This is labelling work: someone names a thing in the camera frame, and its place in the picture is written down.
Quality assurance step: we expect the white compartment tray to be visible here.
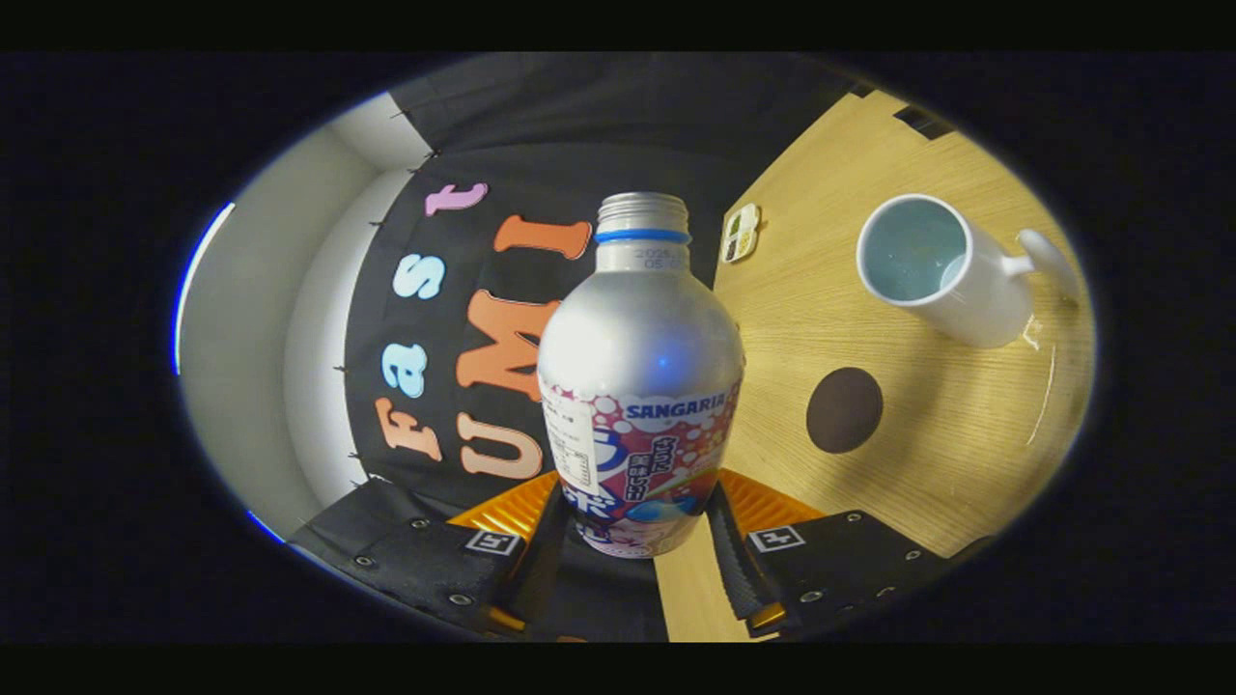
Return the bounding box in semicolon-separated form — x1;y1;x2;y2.
720;203;764;264

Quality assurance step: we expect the black table clamp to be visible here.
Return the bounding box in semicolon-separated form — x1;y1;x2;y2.
893;104;957;141

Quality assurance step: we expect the brown round coaster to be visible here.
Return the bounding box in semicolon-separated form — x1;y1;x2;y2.
805;366;885;455

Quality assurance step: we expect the silver bottle with colourful label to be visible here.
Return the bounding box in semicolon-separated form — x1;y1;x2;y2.
536;191;746;559

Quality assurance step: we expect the black backdrop cloth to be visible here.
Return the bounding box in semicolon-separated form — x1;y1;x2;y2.
290;53;870;643

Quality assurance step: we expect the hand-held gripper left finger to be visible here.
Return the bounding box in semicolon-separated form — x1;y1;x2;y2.
333;470;573;638

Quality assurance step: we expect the wooden table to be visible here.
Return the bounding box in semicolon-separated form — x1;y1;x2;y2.
655;89;1097;643

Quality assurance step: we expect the white cup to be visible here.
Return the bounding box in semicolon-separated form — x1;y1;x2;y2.
856;193;1082;350

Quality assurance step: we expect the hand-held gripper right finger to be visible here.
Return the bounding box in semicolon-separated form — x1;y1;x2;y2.
705;468;996;638

